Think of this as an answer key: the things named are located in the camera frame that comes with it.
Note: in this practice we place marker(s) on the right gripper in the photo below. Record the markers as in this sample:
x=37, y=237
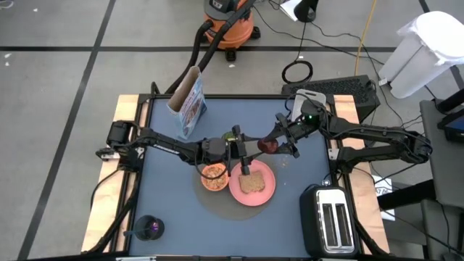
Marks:
x=301, y=127

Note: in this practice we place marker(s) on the white paper sheet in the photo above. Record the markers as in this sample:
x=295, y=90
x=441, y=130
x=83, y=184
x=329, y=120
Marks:
x=290, y=7

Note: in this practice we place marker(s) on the grey plastic bin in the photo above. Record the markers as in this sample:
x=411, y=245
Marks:
x=319, y=96

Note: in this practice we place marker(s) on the orange shop vacuum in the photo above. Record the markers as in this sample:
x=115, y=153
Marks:
x=228, y=32
x=217, y=41

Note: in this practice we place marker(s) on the spilled cereal crumbs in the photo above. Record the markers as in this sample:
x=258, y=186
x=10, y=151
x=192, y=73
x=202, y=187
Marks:
x=285, y=163

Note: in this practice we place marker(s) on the brown bread slice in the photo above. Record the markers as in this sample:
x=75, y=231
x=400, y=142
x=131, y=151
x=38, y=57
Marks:
x=252, y=182

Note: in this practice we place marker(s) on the pink plate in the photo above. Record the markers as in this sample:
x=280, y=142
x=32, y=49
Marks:
x=261, y=199

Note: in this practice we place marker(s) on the dark red apple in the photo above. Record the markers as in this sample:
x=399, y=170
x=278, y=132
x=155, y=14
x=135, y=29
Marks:
x=267, y=146

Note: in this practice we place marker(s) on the dark plastic cup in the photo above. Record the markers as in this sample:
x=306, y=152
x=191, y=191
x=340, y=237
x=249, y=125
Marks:
x=145, y=224

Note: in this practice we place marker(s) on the light wooden side board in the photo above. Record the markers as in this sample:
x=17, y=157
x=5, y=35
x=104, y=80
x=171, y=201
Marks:
x=123, y=108
x=346, y=105

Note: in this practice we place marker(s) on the orange patterned bowl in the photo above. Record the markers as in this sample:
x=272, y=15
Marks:
x=202, y=179

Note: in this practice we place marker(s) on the black support bar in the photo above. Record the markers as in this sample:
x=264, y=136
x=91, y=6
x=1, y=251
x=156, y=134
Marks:
x=406, y=195

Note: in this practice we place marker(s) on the grey round placemat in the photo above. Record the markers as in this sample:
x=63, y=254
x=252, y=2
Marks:
x=217, y=206

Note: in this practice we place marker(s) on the blue cereal box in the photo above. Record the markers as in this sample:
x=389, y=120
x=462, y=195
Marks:
x=192, y=105

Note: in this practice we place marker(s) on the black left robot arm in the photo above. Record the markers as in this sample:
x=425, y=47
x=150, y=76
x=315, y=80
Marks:
x=166, y=146

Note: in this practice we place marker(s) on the dark plastic spoon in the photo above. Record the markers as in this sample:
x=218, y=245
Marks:
x=130, y=232

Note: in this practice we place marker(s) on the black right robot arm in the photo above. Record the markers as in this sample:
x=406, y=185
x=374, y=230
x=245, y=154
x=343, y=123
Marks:
x=384, y=136

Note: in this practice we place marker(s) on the green plastic cup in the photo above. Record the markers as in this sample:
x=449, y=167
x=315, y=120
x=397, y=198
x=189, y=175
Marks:
x=228, y=136

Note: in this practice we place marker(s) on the black computer monitor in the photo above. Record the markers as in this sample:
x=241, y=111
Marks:
x=453, y=127

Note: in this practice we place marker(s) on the brown cereal pieces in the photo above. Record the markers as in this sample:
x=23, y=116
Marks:
x=215, y=182

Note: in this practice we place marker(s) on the black and chrome toaster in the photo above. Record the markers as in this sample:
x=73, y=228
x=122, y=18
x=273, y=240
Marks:
x=308, y=217

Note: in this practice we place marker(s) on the grey desk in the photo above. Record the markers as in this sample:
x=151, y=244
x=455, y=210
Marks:
x=449, y=174

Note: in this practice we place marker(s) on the white trash can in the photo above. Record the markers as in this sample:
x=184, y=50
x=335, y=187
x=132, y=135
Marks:
x=427, y=47

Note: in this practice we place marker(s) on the printed paper sheet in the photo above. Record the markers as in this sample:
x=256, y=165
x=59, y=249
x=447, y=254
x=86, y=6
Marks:
x=382, y=188

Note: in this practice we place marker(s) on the small metal bracket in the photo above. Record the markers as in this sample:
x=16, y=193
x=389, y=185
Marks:
x=332, y=154

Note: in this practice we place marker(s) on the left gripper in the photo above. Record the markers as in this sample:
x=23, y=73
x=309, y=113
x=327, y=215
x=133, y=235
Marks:
x=235, y=148

